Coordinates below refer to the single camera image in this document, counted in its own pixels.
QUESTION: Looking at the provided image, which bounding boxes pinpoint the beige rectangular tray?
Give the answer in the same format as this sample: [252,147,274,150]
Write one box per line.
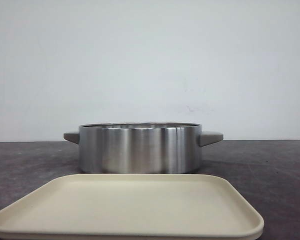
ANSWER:
[0,174,264,240]

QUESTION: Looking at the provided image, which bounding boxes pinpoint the stainless steel pot grey handles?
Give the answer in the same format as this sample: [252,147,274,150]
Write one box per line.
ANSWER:
[63,122,224,174]

